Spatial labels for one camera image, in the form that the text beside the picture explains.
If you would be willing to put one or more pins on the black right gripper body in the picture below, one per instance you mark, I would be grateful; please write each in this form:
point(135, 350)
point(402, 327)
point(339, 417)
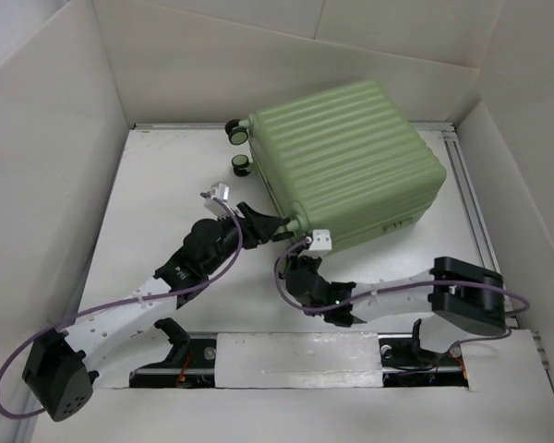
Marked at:
point(296, 262)

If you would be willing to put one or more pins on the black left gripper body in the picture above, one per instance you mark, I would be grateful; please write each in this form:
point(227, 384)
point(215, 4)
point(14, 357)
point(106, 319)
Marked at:
point(231, 233)

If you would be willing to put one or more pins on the green hard-shell suitcase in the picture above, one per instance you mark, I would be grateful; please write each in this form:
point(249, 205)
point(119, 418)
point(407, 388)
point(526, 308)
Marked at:
point(345, 160)

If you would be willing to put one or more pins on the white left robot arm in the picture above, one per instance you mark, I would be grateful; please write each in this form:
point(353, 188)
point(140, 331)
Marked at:
point(65, 360)

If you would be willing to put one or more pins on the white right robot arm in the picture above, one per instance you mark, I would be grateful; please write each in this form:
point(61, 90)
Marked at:
point(454, 302)

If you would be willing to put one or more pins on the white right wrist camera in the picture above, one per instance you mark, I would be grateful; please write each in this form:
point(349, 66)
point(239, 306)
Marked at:
point(318, 243)

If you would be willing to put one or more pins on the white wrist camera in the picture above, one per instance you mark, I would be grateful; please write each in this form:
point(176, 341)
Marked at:
point(217, 194)
point(318, 243)

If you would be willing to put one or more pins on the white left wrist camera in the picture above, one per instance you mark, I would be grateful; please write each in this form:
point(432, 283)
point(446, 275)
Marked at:
point(217, 194)

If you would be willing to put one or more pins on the black metal base rail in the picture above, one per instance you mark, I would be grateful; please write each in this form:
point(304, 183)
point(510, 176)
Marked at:
point(339, 360)

